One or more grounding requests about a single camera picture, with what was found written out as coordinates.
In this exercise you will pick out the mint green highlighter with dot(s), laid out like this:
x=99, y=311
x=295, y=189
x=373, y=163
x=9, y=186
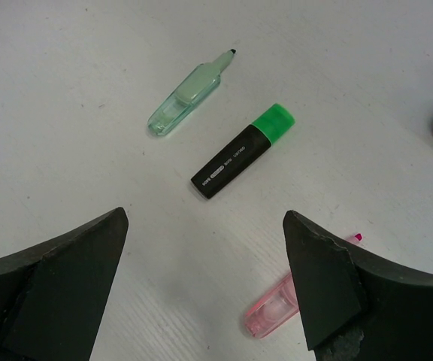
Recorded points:
x=189, y=94

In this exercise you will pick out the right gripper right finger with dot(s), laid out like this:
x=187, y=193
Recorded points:
x=356, y=305

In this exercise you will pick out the black highlighter green cap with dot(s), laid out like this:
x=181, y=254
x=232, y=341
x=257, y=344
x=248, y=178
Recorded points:
x=243, y=150

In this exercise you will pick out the pink translucent highlighter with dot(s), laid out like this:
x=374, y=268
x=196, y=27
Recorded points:
x=274, y=308

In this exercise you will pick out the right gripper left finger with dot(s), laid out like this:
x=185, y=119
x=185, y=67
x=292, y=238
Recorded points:
x=53, y=295

